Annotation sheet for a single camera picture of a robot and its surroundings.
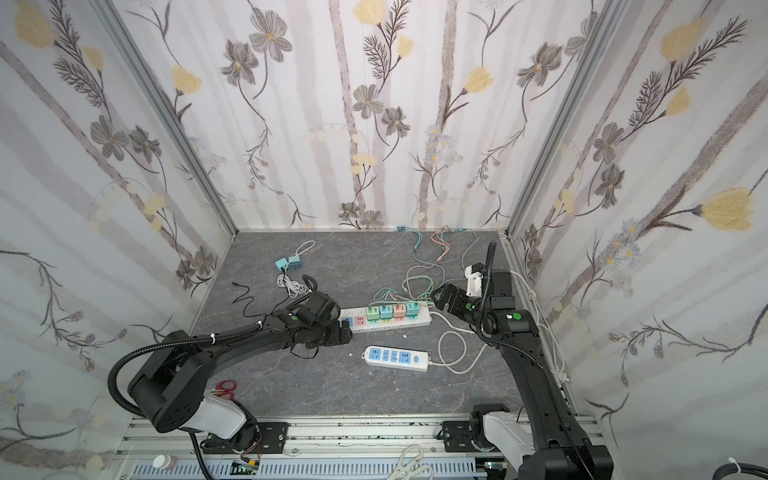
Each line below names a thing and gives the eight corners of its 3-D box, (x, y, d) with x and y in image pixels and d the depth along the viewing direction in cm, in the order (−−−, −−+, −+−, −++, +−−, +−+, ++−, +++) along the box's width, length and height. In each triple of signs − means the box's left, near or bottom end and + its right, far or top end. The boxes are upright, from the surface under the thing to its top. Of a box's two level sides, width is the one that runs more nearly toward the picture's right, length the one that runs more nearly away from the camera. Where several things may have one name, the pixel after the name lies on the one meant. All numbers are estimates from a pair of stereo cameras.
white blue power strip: (362, 366, 88) (361, 362, 85) (364, 349, 91) (364, 345, 89) (427, 373, 87) (428, 369, 84) (427, 355, 90) (428, 351, 88)
